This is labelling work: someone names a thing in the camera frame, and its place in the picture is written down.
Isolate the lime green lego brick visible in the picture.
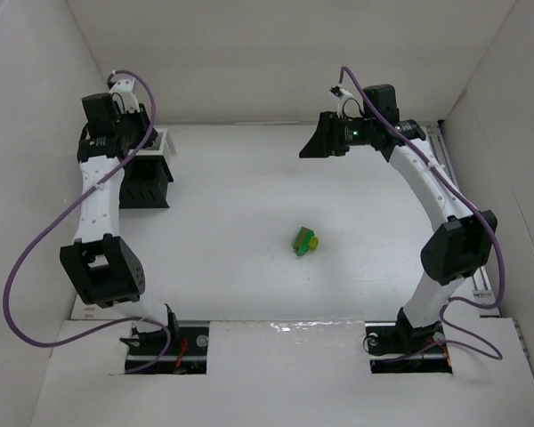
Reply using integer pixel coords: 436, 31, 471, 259
308, 236, 319, 251

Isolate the green and orange lego stack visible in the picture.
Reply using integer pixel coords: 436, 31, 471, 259
292, 227, 314, 256

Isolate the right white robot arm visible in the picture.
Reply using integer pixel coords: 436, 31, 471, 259
299, 85, 498, 356

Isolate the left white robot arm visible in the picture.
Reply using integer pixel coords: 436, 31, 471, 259
60, 93, 180, 345

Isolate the black slotted container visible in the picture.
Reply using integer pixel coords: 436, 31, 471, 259
119, 156, 174, 209

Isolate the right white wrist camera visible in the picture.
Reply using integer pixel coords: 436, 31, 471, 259
328, 85, 354, 115

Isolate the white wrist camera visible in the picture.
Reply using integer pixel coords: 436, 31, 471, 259
108, 75, 139, 110
328, 85, 354, 115

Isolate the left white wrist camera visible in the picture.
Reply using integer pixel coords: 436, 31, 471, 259
108, 75, 139, 110

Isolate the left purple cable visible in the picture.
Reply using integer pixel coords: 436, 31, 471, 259
2, 68, 173, 374

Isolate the aluminium rail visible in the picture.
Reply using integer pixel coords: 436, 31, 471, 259
425, 119, 502, 318

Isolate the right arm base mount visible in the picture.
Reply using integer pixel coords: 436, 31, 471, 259
362, 322, 452, 375

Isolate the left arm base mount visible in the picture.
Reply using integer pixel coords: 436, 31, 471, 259
119, 321, 209, 375

